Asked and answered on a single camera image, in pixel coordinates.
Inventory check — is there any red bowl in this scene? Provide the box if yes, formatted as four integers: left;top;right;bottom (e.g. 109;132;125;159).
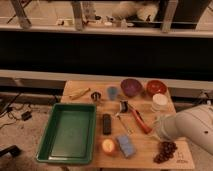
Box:
146;80;167;96

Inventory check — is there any black power adapter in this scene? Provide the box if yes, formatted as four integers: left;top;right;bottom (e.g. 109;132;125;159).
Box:
21;111;32;121

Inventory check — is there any green plastic tray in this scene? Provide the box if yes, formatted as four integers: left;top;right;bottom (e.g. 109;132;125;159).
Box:
37;103;96;165

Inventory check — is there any purple bowl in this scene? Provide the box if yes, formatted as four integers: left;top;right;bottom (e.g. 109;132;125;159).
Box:
120;78;143;97

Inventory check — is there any yellow banana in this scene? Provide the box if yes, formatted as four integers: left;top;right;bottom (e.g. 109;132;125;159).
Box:
69;88;90;100

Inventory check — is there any orange round fruit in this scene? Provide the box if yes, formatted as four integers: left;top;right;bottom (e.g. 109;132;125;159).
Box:
101;139;115;155

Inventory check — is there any bunch of dark grapes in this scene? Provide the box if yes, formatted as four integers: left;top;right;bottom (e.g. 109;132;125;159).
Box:
153;142;178;164

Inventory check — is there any black remote control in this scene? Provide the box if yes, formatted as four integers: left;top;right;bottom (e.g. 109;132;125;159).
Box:
103;114;111;135

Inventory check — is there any white round container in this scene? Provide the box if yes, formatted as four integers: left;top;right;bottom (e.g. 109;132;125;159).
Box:
151;93;168;111

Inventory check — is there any small metal cup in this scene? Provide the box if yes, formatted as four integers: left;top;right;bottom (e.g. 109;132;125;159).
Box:
91;92;101;102

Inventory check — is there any blue sponge brush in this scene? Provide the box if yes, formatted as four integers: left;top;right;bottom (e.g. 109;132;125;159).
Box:
115;113;137;159

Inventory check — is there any black handled peeler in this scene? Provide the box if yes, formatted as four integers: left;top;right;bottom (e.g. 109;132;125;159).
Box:
120;100;135;113

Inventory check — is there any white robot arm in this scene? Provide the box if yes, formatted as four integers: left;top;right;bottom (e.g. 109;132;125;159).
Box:
154;105;213;155

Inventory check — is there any blue plastic cup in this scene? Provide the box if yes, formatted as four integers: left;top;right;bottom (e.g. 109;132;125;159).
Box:
107;86;118;100

